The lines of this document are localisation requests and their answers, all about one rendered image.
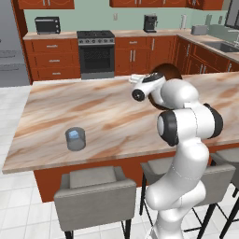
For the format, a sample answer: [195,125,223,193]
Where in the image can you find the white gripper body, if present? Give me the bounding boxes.
[128,74,148,85]

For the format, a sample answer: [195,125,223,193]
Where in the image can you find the dark brown bowl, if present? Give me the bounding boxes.
[148,63,184,112]

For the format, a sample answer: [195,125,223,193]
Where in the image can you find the glass of water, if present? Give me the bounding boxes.
[64,126,87,153]

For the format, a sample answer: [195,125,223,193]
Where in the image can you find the red-brown base cupboards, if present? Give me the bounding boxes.
[173,35,239,77]
[114,35,177,77]

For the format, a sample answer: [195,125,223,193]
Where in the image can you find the black and steel oven range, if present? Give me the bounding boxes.
[76,29,117,80]

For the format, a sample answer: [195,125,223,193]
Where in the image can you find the black coffee machine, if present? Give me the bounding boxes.
[142,13,159,34]

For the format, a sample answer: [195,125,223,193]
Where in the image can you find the white paper towel roll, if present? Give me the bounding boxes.
[180,14,188,31]

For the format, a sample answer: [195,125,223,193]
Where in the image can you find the grey toaster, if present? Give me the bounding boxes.
[190,24,209,36]

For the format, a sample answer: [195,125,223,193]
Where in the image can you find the red-brown drawer run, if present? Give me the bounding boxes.
[23,37,82,83]

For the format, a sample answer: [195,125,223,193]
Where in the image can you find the steel sink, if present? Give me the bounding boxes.
[202,40,239,54]

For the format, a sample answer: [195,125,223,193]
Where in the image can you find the grey upholstered bar stool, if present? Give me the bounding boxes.
[210,147,239,239]
[52,165,138,239]
[138,156,237,239]

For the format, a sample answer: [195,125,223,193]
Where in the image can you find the black toaster oven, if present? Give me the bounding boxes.
[34,16,62,35]

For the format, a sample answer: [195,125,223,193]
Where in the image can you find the red-brown island base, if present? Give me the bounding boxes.
[33,142,239,204]

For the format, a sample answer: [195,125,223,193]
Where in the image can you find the dark framed window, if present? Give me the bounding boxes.
[224,0,239,31]

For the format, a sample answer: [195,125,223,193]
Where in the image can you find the grey steel fridge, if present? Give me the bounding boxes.
[0,0,31,89]

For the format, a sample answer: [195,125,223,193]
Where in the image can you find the red-brown wall cupboards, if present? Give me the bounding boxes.
[108,0,225,11]
[17,0,76,10]

